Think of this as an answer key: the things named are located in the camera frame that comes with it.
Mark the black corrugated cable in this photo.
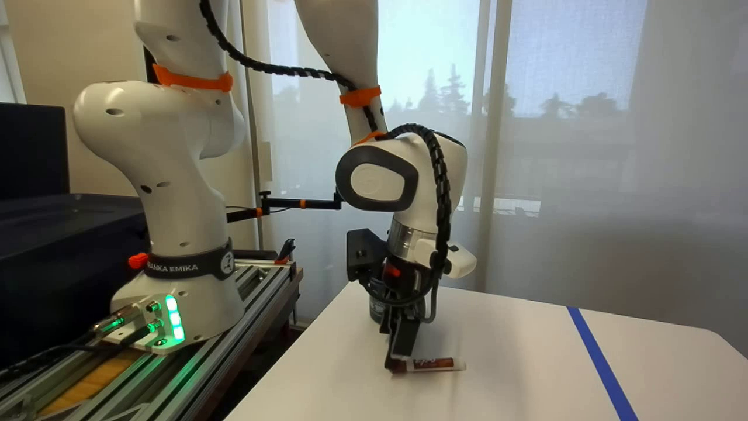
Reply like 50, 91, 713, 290
196, 0, 455, 322

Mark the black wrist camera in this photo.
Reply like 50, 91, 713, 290
344, 226, 390, 286

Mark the orange cable strap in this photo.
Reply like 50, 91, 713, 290
337, 84, 384, 111

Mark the white window post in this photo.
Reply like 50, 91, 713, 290
472, 0, 520, 292

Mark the blue tape outline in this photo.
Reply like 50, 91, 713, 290
566, 304, 641, 421

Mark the aluminium rail frame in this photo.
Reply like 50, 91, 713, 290
0, 258, 307, 421

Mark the black monitor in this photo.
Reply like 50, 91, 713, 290
0, 100, 73, 203

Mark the black clamp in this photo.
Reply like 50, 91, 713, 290
271, 237, 300, 270

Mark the black cabinet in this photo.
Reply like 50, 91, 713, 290
0, 191, 153, 370

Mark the brown wooden board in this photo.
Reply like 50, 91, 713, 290
36, 349, 136, 421

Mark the black camera mount rod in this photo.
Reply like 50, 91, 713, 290
224, 189, 346, 226

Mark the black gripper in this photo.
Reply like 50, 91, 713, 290
376, 259, 445, 377

